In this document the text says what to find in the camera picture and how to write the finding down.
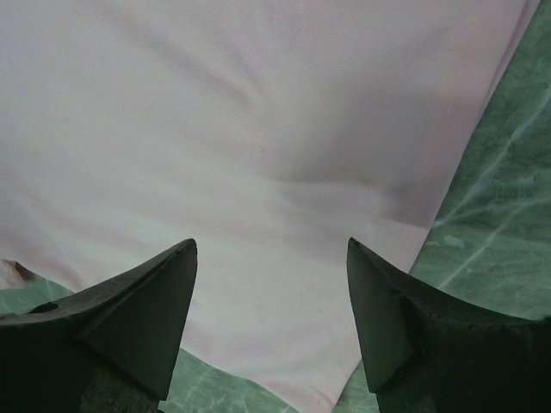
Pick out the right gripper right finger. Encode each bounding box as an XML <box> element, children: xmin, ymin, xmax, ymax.
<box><xmin>346</xmin><ymin>239</ymin><xmax>550</xmax><ymax>412</ymax></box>

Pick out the pink t shirt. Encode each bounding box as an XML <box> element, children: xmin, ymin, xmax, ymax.
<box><xmin>1</xmin><ymin>1</ymin><xmax>537</xmax><ymax>412</ymax></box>

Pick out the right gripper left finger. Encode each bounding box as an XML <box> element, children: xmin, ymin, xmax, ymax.
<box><xmin>1</xmin><ymin>239</ymin><xmax>197</xmax><ymax>412</ymax></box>

